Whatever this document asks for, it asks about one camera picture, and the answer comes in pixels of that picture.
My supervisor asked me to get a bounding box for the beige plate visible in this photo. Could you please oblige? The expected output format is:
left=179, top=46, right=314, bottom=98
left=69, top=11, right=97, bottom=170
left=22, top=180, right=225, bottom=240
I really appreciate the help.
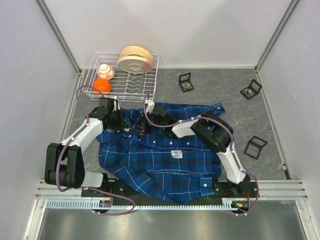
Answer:
left=119, top=45, right=154, bottom=62
left=117, top=56, right=153, bottom=75

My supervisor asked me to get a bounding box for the black display box centre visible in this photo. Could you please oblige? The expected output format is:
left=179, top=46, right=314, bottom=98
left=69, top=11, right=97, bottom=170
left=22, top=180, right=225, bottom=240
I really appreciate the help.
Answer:
left=178, top=72, right=194, bottom=93

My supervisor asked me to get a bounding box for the blue plaid shirt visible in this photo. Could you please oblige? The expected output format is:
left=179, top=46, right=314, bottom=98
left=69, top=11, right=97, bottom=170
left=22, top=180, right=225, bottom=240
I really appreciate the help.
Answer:
left=96, top=100, right=227, bottom=203

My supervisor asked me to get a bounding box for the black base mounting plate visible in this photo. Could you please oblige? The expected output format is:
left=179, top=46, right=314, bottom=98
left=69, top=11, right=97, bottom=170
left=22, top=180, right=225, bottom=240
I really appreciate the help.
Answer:
left=81, top=177, right=260, bottom=206

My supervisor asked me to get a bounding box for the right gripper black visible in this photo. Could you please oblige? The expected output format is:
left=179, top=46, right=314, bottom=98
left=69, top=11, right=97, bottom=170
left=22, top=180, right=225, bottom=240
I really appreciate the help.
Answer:
left=132, top=110, right=164, bottom=133

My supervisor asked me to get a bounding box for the black display box far right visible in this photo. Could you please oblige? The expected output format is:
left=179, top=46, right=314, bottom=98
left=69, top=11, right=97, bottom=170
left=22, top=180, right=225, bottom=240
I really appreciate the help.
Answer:
left=240, top=79, right=263, bottom=100

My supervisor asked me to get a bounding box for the beige plate rear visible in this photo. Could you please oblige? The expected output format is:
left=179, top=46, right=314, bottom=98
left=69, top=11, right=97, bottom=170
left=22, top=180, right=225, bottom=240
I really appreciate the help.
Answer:
left=119, top=45, right=154, bottom=62

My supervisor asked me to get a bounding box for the white wire dish rack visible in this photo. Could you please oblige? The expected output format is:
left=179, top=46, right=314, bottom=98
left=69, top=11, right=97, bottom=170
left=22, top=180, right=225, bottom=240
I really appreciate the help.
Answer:
left=83, top=52, right=160, bottom=103

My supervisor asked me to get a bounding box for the black display box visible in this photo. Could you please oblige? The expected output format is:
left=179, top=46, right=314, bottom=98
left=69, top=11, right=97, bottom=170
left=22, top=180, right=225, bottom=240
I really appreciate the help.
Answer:
left=240, top=79, right=263, bottom=100
left=243, top=135, right=268, bottom=160
left=178, top=72, right=194, bottom=93

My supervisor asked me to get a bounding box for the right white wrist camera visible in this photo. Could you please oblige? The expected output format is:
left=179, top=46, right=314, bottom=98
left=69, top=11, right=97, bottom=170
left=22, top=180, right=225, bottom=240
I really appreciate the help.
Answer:
left=144, top=99, right=155, bottom=114

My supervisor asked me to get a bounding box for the black display box near right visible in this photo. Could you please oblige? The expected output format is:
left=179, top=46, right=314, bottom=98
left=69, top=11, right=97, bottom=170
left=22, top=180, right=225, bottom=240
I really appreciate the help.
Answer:
left=243, top=135, right=268, bottom=160

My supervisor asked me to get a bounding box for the grey slotted cable duct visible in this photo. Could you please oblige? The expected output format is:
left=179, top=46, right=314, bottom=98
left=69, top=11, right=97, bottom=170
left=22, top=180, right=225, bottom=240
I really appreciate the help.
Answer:
left=46, top=198, right=239, bottom=211

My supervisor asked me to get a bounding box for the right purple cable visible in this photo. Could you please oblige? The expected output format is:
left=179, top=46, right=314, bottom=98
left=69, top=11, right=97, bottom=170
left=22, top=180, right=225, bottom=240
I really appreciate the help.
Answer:
left=142, top=93, right=261, bottom=217

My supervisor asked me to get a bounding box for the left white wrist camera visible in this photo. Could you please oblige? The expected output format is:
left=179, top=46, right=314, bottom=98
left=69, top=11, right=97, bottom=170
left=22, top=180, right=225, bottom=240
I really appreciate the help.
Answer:
left=112, top=96, right=121, bottom=112

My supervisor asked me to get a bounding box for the white orange patterned bowl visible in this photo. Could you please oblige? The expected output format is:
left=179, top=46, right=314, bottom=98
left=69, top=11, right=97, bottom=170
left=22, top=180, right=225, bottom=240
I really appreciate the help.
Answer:
left=97, top=63, right=116, bottom=81

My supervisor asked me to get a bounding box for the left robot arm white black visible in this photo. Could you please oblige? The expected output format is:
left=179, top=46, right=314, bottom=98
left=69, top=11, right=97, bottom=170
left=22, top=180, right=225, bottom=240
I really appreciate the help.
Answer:
left=44, top=97, right=125, bottom=197

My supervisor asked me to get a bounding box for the beige plate front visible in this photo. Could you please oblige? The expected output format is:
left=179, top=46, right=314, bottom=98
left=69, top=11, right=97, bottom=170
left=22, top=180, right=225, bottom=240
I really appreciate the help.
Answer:
left=117, top=56, right=153, bottom=75

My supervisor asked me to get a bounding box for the round orange picture brooch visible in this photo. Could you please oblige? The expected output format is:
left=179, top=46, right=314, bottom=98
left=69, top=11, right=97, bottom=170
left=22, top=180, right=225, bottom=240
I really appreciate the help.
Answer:
left=183, top=82, right=190, bottom=88

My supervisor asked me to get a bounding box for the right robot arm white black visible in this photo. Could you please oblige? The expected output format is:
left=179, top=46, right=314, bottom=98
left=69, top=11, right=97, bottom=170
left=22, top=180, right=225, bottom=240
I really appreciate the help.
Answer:
left=133, top=106, right=255, bottom=197

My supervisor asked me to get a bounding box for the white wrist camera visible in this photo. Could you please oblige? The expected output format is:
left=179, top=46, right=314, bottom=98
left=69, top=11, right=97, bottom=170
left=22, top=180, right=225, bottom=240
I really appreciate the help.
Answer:
left=144, top=99, right=155, bottom=114
left=112, top=96, right=121, bottom=112

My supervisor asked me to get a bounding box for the white shirt label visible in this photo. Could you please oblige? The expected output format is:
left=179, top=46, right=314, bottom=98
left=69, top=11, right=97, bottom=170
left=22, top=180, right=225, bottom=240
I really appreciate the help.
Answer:
left=171, top=150, right=183, bottom=159

